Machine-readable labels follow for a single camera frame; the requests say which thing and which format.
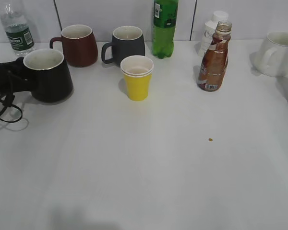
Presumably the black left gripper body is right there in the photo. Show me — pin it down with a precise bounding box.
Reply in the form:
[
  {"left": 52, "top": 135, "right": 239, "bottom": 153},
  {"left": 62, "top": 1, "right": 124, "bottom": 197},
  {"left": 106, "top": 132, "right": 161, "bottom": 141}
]
[{"left": 0, "top": 57, "right": 36, "bottom": 105}]

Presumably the black ceramic mug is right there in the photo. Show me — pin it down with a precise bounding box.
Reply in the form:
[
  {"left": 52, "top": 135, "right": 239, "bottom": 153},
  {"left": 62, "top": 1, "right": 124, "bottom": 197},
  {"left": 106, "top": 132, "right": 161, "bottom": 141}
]
[{"left": 23, "top": 48, "right": 73, "bottom": 103}]

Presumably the brown drink bottle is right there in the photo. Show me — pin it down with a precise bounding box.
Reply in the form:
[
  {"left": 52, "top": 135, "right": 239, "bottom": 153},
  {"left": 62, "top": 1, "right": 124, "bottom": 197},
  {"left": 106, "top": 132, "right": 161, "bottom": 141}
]
[{"left": 197, "top": 21, "right": 232, "bottom": 92}]

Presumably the yellow paper cup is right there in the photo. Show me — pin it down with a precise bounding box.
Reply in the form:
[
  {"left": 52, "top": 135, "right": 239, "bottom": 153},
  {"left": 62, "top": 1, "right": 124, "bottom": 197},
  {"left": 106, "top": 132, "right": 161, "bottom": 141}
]
[{"left": 120, "top": 55, "right": 154, "bottom": 101}]

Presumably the clear water bottle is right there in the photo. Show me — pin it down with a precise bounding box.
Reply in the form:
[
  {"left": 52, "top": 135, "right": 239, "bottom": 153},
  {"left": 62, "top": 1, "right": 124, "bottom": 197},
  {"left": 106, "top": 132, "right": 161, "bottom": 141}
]
[{"left": 0, "top": 0, "right": 35, "bottom": 57}]

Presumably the red ceramic mug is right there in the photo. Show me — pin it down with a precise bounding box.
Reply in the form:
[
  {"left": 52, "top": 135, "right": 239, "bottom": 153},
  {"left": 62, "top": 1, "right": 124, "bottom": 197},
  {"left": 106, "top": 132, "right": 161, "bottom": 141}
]
[{"left": 49, "top": 24, "right": 98, "bottom": 67}]

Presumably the grey ceramic mug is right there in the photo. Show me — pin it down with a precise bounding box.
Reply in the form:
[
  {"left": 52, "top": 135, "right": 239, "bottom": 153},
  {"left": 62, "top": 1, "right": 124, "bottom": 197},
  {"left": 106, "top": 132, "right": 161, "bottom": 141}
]
[{"left": 101, "top": 26, "right": 145, "bottom": 66}]

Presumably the green soda bottle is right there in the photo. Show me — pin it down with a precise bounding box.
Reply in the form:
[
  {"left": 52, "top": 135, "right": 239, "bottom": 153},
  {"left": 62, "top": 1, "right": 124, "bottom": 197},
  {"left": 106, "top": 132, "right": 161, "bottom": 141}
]
[{"left": 152, "top": 0, "right": 179, "bottom": 59}]

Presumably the white carton bottle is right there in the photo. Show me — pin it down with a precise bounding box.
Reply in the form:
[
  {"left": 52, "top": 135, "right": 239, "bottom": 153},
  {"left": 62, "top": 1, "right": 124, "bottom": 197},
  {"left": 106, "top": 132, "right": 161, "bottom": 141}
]
[{"left": 198, "top": 11, "right": 228, "bottom": 57}]

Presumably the white ceramic mug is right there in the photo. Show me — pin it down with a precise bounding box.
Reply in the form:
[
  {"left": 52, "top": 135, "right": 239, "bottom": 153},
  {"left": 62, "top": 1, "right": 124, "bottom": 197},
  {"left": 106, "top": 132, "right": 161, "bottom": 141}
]
[{"left": 252, "top": 32, "right": 288, "bottom": 77}]

